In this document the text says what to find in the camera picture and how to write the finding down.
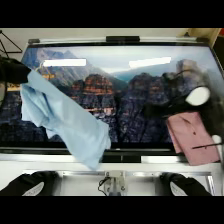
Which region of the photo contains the pink shirt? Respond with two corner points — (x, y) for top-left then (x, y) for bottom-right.
(165, 111), (221, 167)

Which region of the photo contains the light blue shirt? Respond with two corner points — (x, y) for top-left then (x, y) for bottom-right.
(19, 69), (112, 171)

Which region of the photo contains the silver frame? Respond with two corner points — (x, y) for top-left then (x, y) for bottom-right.
(0, 35), (224, 197)

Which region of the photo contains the black cable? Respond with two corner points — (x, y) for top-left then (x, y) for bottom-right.
(97, 177), (111, 197)

